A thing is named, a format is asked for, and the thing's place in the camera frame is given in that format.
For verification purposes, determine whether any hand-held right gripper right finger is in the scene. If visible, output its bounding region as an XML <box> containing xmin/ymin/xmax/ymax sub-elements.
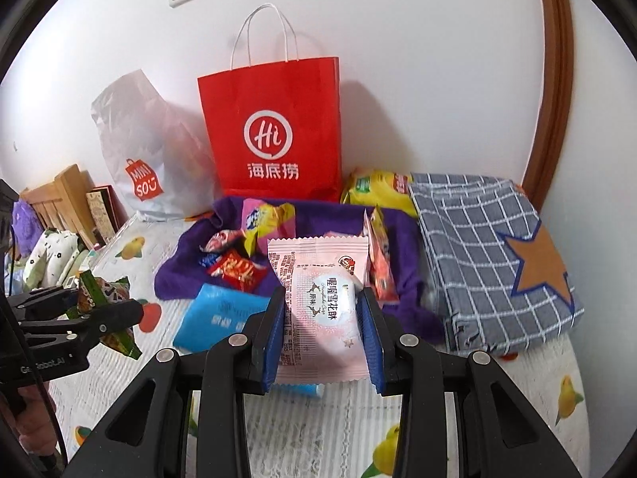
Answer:
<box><xmin>358</xmin><ymin>286</ymin><xmax>583</xmax><ymax>478</ymax></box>

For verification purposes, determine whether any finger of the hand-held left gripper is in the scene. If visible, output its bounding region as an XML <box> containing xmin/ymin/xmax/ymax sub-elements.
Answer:
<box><xmin>7</xmin><ymin>286</ymin><xmax>83</xmax><ymax>323</ymax></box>
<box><xmin>20</xmin><ymin>299</ymin><xmax>145</xmax><ymax>357</ymax></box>

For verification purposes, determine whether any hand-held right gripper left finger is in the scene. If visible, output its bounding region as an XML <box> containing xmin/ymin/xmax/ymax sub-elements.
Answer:
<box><xmin>62</xmin><ymin>286</ymin><xmax>289</xmax><ymax>478</ymax></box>

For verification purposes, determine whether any green snack packet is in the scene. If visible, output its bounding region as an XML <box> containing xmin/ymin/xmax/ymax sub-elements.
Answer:
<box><xmin>74</xmin><ymin>269</ymin><xmax>143</xmax><ymax>360</ymax></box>

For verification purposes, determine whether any pale pink snack packet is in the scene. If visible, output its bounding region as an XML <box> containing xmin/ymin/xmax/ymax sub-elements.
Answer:
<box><xmin>267</xmin><ymin>235</ymin><xmax>371</xmax><ymax>385</ymax></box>

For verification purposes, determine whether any blue tissue pack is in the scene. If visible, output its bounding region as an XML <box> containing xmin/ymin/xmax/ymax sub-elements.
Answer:
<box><xmin>172</xmin><ymin>284</ymin><xmax>322</xmax><ymax>399</ymax></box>

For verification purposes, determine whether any person's left hand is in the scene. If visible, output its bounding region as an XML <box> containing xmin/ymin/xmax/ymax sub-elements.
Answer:
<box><xmin>12</xmin><ymin>382</ymin><xmax>58</xmax><ymax>459</ymax></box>

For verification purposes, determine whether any white floral cloth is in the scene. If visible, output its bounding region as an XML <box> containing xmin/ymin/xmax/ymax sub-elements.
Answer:
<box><xmin>22</xmin><ymin>229</ymin><xmax>95</xmax><ymax>292</ymax></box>

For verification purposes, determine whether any long pink snack packet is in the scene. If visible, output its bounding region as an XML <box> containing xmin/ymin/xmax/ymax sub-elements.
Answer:
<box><xmin>368</xmin><ymin>229</ymin><xmax>400</xmax><ymax>304</ymax></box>

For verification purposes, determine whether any red snack packet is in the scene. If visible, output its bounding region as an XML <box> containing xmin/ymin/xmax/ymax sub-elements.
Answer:
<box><xmin>206</xmin><ymin>251</ymin><xmax>267</xmax><ymax>292</ymax></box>

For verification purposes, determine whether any brown patterned box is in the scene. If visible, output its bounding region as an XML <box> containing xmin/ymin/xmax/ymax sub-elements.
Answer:
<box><xmin>86</xmin><ymin>185</ymin><xmax>123</xmax><ymax>250</ymax></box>

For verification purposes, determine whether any wooden headboard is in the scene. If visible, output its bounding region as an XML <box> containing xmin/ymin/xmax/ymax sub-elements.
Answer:
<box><xmin>20</xmin><ymin>163</ymin><xmax>98</xmax><ymax>250</ymax></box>

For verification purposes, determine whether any red and white candy packet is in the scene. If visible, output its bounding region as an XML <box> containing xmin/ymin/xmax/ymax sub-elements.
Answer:
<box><xmin>200</xmin><ymin>229</ymin><xmax>244</xmax><ymax>256</ymax></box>

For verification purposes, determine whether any yellow and pink snack packet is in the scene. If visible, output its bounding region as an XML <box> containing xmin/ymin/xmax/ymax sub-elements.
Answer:
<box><xmin>241</xmin><ymin>198</ymin><xmax>298</xmax><ymax>257</ymax></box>

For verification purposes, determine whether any purple cloth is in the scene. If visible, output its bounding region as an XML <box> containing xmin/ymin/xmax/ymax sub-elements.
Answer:
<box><xmin>153</xmin><ymin>196</ymin><xmax>446</xmax><ymax>344</ymax></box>

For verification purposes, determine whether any grey checked star cloth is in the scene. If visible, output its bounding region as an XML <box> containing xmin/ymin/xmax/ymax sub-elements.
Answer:
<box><xmin>408</xmin><ymin>172</ymin><xmax>585</xmax><ymax>357</ymax></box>

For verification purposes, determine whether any large yellow snack bag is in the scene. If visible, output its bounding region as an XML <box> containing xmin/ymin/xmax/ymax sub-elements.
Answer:
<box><xmin>341</xmin><ymin>167</ymin><xmax>419</xmax><ymax>217</ymax></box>

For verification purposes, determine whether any white fruit print tablecloth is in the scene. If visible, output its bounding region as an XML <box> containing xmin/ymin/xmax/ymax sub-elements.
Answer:
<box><xmin>2</xmin><ymin>209</ymin><xmax>593</xmax><ymax>478</ymax></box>

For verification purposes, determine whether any white plastic shopping bag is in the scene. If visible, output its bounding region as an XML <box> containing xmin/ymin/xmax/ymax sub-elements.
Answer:
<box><xmin>90</xmin><ymin>69</ymin><xmax>222</xmax><ymax>223</ymax></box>

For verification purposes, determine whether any red paper bag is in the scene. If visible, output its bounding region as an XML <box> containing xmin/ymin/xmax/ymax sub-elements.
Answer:
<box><xmin>197</xmin><ymin>4</ymin><xmax>344</xmax><ymax>202</ymax></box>

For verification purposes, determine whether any black cable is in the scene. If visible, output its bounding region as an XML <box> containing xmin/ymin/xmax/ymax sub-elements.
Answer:
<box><xmin>35</xmin><ymin>381</ymin><xmax>70</xmax><ymax>469</ymax></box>

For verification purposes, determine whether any brown wooden door frame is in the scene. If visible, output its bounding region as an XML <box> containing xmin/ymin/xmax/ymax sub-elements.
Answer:
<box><xmin>520</xmin><ymin>0</ymin><xmax>575</xmax><ymax>200</ymax></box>

